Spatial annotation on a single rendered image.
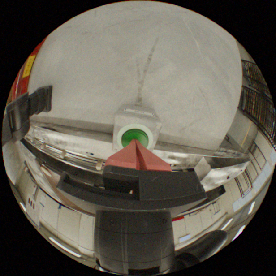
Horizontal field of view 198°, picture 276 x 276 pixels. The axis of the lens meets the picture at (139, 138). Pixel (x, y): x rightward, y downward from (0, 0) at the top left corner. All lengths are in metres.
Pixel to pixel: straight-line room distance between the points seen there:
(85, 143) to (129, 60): 0.20
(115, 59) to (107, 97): 0.09
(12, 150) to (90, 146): 0.98
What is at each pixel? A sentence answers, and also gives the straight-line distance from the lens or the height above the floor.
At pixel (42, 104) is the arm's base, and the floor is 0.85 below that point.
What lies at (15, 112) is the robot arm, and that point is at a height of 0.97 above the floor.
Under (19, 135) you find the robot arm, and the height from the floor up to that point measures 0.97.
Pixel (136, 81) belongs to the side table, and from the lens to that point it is 0.19.
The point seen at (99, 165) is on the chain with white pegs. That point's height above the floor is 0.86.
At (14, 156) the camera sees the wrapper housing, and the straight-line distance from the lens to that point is 1.09.
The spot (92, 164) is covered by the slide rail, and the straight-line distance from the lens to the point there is 0.29.
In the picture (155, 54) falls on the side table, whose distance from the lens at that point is 0.21.
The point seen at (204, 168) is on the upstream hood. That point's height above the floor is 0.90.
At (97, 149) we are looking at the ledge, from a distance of 0.22.
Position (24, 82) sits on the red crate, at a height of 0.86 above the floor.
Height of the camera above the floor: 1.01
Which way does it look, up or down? 57 degrees down
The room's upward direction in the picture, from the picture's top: 177 degrees clockwise
